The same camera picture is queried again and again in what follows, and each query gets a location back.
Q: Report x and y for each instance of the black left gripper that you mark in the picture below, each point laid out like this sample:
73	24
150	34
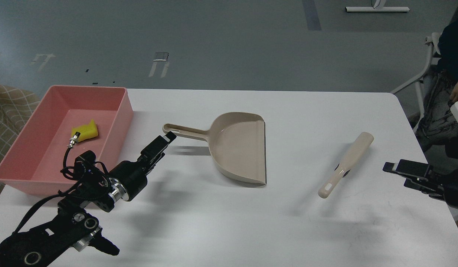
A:
131	175

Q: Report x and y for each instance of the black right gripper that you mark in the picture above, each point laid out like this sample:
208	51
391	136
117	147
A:
420	177

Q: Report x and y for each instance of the beige plastic dustpan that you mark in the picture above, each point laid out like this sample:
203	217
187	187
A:
237	144

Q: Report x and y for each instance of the beige hand brush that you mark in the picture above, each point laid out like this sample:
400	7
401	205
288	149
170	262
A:
352	156

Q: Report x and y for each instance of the yellow sponge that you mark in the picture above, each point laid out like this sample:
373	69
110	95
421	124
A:
86	131

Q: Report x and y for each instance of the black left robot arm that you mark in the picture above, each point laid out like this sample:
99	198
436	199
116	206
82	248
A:
73	226

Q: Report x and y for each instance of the pink plastic bin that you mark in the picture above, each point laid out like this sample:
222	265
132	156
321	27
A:
34	161

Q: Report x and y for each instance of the person in green sweater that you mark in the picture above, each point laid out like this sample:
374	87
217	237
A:
438	126

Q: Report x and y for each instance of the white chair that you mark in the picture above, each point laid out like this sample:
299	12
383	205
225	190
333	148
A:
432	52

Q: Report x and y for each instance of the beige checkered cloth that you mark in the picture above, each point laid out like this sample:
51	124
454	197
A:
16	107

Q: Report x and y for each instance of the white floor stand base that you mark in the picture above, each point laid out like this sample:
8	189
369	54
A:
378	6

